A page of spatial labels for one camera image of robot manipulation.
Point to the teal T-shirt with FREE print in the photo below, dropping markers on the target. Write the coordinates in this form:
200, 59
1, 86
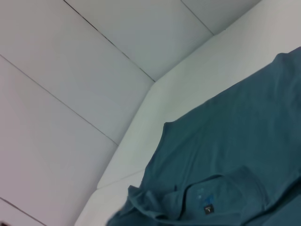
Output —
223, 153

